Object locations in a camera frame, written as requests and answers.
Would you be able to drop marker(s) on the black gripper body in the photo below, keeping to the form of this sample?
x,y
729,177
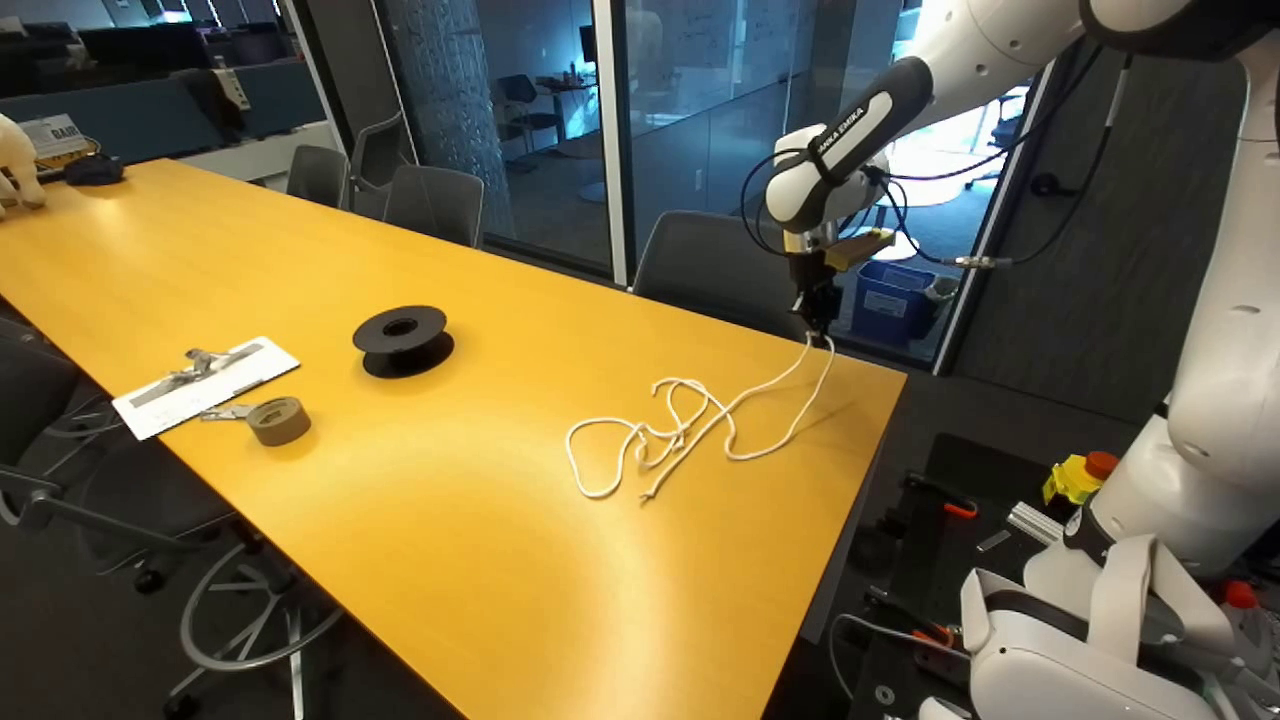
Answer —
x,y
816,274

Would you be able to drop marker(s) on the blue bin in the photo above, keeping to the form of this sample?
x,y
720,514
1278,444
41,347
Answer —
x,y
893,306

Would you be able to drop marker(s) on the black equipment case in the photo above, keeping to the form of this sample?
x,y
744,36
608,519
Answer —
x,y
935,546

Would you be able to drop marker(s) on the yellow red stop button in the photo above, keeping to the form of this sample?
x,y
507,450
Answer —
x,y
1071,482

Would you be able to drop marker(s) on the white VR headset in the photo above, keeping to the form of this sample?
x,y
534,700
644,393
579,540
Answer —
x,y
1066,666

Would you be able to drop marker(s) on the black plastic spool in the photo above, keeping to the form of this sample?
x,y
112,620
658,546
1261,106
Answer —
x,y
384,358

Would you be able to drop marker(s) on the red capped bottle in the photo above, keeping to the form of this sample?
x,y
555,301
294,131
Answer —
x,y
1243,593

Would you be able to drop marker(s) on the small grey chair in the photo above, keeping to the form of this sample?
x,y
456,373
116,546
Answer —
x,y
319,177

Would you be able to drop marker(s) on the grey tape roll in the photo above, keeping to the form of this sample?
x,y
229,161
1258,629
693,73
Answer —
x,y
283,430

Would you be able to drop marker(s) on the small metal tool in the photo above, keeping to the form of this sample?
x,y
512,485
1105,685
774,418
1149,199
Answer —
x,y
202,360

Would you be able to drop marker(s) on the white paper sheet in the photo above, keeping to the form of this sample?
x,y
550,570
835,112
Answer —
x,y
162,405

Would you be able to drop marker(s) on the small black object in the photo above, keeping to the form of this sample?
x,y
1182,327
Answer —
x,y
92,170

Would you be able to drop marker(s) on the white labelled box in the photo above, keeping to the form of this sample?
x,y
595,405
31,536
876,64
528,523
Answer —
x,y
58,134

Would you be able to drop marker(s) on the black office chair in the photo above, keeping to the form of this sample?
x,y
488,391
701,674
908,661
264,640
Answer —
x,y
25,400

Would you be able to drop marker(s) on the white bag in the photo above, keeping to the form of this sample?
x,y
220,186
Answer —
x,y
19,167

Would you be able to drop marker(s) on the tan wrist camera box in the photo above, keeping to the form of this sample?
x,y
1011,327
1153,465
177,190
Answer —
x,y
855,250

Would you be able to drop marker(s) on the white window frame post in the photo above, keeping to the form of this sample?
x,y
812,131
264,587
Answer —
x,y
615,134

